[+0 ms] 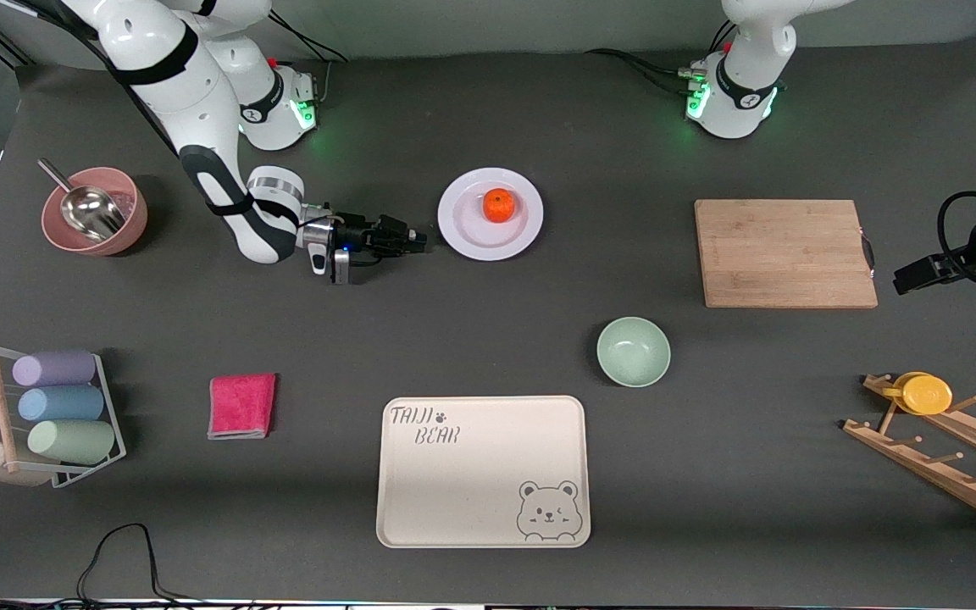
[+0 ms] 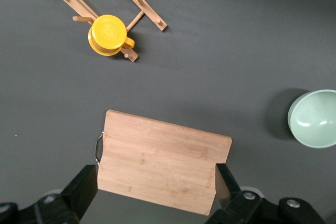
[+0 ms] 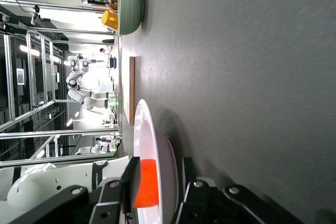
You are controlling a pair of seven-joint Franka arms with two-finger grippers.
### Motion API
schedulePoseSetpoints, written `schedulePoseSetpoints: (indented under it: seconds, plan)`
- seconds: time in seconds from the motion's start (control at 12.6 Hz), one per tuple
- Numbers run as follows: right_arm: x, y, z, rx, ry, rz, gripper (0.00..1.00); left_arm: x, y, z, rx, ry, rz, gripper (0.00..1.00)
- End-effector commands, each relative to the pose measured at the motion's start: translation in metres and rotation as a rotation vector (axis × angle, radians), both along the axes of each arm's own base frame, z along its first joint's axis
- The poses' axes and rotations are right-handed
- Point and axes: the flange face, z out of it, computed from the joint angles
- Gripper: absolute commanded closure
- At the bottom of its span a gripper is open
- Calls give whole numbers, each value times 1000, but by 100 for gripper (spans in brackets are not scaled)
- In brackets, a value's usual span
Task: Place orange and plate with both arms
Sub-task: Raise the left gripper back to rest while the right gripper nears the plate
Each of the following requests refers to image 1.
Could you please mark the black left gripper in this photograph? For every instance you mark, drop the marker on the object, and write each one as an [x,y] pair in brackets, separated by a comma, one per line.
[959,264]

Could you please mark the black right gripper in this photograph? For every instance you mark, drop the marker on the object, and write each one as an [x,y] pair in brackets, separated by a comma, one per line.
[355,232]

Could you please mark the pale lavender round plate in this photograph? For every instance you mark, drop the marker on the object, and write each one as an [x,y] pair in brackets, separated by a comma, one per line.
[467,229]

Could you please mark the orange mandarin fruit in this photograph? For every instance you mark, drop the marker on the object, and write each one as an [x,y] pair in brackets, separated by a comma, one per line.
[499,206]

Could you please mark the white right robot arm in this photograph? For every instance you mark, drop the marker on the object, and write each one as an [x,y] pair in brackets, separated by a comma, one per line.
[200,102]

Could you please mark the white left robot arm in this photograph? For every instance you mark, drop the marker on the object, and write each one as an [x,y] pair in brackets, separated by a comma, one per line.
[738,110]

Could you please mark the yellow cup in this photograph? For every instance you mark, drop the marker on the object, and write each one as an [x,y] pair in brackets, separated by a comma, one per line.
[927,395]

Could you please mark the wooden cutting board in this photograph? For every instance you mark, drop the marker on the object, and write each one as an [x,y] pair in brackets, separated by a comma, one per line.
[776,254]

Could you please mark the wooden peg dish rack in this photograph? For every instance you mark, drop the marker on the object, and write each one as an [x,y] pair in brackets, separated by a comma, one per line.
[945,474]

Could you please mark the pink folded cloth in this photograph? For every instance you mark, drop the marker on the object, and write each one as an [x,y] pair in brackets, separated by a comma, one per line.
[241,407]

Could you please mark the beige bear print tray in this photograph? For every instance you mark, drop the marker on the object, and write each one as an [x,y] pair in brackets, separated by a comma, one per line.
[471,483]

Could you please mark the pale green bowl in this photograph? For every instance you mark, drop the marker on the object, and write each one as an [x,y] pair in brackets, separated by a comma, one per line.
[633,352]

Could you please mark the pink bowl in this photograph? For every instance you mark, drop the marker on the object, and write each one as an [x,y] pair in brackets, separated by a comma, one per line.
[136,224]

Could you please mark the metal scoop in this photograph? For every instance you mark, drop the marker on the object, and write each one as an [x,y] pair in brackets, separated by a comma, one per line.
[90,212]

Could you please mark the purple cup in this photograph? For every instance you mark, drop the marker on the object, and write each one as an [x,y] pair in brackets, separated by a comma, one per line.
[54,368]

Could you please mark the blue cup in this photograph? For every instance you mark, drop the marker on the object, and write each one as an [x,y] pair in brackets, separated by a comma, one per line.
[60,403]

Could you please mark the green cup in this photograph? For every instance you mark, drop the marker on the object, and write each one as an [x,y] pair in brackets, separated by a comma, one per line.
[71,441]

